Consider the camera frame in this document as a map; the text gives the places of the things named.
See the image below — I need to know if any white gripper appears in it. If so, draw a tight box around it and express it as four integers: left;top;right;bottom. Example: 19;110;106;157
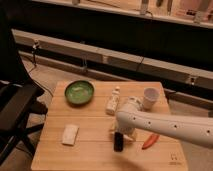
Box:
111;125;137;141

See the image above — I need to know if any black eraser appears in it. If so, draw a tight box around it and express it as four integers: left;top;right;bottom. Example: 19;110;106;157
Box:
114;132;124;152

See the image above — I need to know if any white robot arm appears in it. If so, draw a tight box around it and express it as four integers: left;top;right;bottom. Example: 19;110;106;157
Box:
112;96;213;148

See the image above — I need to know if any white sponge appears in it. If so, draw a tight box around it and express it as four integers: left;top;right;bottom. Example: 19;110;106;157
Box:
62;124;79;146

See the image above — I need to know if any orange carrot toy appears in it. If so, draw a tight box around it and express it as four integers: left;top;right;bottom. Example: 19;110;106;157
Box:
142;134;159;150

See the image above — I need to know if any white glue bottle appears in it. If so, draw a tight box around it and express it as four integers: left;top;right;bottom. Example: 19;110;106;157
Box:
106;86;120;115

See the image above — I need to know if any white paper cup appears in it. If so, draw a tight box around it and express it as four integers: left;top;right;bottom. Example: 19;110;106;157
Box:
143;87;159;110

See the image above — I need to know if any wooden table board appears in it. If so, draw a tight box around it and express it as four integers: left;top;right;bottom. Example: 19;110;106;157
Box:
31;81;188;171

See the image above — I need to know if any green bowl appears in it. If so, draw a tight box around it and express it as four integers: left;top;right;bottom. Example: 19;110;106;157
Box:
64;80;94;105

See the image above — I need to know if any black office chair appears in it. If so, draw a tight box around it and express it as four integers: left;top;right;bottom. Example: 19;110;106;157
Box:
0;19;48;166

